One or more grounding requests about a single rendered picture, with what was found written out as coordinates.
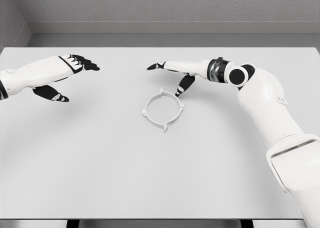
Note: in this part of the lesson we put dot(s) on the white table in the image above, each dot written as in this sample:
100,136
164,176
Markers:
100,163

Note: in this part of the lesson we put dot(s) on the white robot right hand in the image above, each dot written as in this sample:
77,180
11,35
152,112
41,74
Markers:
180,66

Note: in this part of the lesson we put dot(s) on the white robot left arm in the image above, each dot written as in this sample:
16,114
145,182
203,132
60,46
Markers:
11,81

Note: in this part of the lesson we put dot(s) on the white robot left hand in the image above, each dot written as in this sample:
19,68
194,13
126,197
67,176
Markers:
50,69

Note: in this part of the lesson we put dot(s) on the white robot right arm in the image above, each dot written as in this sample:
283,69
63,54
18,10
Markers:
265,100

